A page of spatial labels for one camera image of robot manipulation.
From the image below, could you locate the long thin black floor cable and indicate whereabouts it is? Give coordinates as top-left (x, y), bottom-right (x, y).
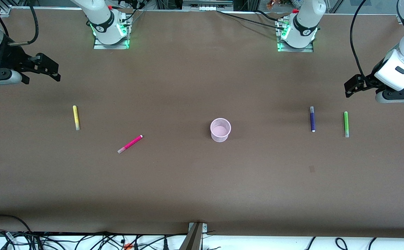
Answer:
top-left (32, 231), bottom-right (189, 245)

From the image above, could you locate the brown paper table cover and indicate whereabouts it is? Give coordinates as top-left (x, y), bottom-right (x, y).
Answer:
top-left (0, 8), bottom-right (404, 239)

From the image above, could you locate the pink highlighter pen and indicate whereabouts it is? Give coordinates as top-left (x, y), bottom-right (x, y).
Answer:
top-left (117, 135), bottom-right (143, 154)

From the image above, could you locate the pink mesh pen holder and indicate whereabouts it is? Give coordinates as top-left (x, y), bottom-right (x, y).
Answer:
top-left (210, 118), bottom-right (231, 143)

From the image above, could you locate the short black table cable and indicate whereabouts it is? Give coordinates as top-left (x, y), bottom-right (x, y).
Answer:
top-left (256, 9), bottom-right (283, 21)

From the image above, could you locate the grey metal electronics box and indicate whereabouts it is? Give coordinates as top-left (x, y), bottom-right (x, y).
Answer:
top-left (183, 0), bottom-right (233, 11)

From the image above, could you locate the thick black looped floor cable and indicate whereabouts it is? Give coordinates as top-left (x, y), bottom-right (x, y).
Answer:
top-left (0, 214), bottom-right (33, 243)

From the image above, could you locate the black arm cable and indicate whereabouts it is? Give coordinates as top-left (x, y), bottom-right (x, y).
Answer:
top-left (349, 0), bottom-right (368, 78)
top-left (0, 0), bottom-right (39, 46)

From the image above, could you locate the long black table cable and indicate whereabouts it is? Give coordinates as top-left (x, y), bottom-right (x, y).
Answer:
top-left (217, 10), bottom-right (287, 27)

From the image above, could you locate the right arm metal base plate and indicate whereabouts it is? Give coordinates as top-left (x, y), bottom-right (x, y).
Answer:
top-left (93, 14), bottom-right (132, 50)

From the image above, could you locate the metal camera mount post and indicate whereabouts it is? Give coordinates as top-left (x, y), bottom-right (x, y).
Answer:
top-left (180, 222), bottom-right (208, 250)

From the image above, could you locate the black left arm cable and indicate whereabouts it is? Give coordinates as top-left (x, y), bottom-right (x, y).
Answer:
top-left (349, 0), bottom-right (368, 78)

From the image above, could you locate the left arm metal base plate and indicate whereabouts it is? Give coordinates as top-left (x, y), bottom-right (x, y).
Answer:
top-left (275, 18), bottom-right (314, 53)

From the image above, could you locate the black base cable bundle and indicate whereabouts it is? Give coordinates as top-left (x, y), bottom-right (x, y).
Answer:
top-left (118, 0), bottom-right (147, 27)

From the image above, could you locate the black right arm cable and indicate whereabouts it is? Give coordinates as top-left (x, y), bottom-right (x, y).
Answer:
top-left (0, 0), bottom-right (39, 46)

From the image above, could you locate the aluminium table frame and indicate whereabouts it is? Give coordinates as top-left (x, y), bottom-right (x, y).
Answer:
top-left (0, 0), bottom-right (404, 25)

